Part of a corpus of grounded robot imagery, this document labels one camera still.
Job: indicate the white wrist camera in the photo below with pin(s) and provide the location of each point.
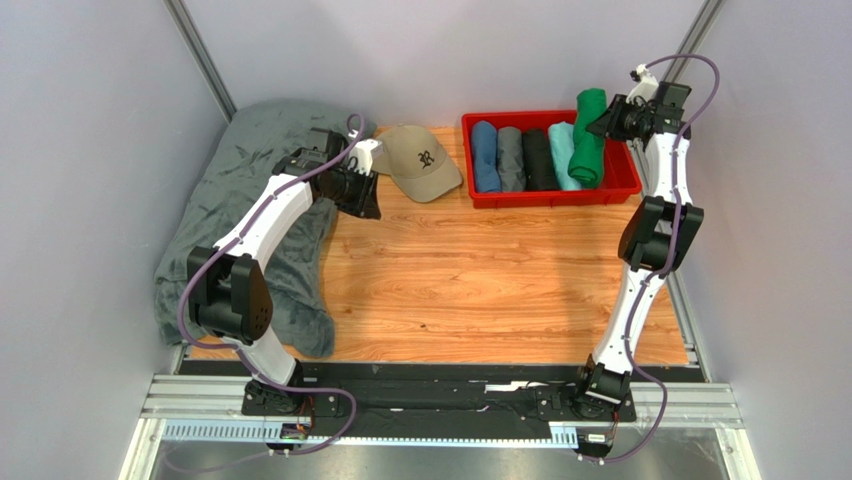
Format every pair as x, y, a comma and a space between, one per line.
644, 83
363, 154

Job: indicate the grey plush pillow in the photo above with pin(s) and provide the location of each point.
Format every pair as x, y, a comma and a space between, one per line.
257, 137

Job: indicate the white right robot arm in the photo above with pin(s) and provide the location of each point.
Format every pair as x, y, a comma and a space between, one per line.
653, 244

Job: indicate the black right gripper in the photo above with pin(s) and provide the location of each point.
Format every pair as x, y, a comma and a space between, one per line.
614, 118

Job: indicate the aluminium frame rail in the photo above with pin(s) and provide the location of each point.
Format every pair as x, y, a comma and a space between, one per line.
191, 426

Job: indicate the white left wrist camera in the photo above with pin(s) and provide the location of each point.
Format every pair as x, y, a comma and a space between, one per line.
363, 154

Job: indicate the green t-shirt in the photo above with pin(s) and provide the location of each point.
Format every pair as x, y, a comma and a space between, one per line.
586, 165

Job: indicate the blue rolled t-shirt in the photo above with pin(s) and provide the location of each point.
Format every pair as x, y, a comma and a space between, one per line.
484, 154

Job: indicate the black rolled t-shirt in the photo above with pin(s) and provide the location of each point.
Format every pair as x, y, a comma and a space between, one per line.
538, 162

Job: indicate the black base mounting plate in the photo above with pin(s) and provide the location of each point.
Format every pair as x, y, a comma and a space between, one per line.
439, 401

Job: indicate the turquoise rolled t-shirt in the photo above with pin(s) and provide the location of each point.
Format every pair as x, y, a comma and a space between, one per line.
562, 148

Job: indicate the red plastic bin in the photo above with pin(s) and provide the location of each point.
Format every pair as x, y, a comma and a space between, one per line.
620, 180

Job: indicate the tan baseball cap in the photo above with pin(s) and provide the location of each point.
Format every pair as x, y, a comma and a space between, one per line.
417, 163

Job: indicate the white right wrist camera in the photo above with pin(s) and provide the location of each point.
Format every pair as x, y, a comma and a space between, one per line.
644, 83

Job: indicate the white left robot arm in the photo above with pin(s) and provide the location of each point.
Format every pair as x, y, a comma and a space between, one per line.
227, 294

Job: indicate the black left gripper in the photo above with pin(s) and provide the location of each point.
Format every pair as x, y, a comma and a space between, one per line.
365, 203

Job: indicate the grey rolled t-shirt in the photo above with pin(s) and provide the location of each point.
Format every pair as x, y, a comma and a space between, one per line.
510, 163

